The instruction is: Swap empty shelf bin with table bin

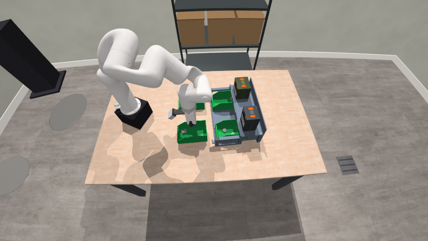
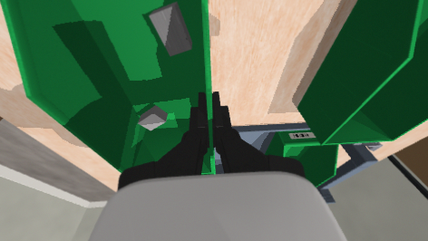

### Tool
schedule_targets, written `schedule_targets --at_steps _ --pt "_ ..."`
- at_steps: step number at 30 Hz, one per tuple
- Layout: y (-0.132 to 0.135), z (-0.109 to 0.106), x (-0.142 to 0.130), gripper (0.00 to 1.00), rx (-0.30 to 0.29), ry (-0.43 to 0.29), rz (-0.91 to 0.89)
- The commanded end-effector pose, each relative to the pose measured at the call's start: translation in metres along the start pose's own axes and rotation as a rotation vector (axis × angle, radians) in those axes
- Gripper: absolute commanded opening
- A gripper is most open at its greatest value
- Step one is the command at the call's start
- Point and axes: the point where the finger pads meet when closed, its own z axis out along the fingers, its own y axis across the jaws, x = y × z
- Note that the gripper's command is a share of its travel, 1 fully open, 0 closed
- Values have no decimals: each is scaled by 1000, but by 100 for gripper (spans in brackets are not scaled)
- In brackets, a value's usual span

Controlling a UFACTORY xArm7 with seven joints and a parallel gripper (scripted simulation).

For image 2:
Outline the dark grey metal shelf rack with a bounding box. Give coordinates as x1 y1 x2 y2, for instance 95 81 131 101
214 123 383 204

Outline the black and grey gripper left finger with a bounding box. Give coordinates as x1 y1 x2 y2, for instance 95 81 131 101
117 92 209 191

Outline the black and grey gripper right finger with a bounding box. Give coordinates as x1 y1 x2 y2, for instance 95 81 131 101
212 92 306 178

